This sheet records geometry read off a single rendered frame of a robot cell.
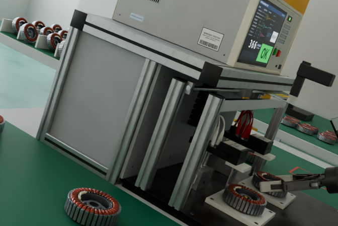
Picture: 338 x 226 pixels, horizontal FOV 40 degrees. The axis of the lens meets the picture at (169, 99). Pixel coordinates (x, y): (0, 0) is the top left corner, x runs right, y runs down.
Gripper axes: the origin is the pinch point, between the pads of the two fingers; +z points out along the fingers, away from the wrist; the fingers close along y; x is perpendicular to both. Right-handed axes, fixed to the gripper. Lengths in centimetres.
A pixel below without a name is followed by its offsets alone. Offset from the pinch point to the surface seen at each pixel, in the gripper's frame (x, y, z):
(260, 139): 13.9, -2.8, 0.8
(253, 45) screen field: 39.1, -24.2, -7.4
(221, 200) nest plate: 0.5, -28.5, 5.2
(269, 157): 8.1, -3.0, -1.3
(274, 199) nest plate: -3.7, -5.8, -2.1
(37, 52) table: 70, 48, 134
